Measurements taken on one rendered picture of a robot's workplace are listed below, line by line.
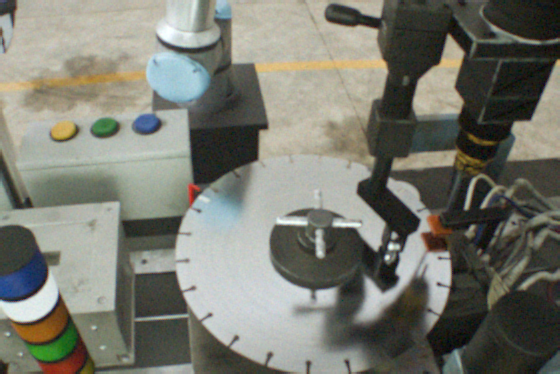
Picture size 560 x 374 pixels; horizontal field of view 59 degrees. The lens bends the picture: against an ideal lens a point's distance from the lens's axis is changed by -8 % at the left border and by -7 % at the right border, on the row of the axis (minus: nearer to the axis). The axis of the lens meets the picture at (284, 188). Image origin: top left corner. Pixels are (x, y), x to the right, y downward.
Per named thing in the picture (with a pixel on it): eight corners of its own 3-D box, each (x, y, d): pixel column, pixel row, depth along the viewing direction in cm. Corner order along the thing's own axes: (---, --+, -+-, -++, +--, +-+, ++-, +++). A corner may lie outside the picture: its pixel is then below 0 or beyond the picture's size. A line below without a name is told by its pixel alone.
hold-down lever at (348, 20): (335, 56, 47) (338, 29, 45) (320, 25, 51) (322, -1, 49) (415, 55, 48) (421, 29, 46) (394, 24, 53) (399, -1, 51)
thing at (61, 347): (24, 364, 41) (12, 347, 39) (32, 318, 44) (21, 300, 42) (77, 360, 42) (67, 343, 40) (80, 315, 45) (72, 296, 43)
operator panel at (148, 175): (40, 227, 88) (15, 164, 77) (49, 183, 96) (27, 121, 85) (196, 214, 92) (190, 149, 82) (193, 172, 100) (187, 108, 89)
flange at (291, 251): (309, 199, 68) (311, 185, 66) (379, 245, 63) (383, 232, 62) (249, 248, 62) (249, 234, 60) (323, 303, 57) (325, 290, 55)
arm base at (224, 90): (173, 77, 122) (170, 41, 115) (236, 73, 125) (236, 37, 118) (173, 115, 112) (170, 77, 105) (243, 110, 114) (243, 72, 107)
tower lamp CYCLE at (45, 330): (12, 346, 39) (-2, 327, 37) (20, 299, 42) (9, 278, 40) (67, 342, 40) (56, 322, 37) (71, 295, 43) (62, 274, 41)
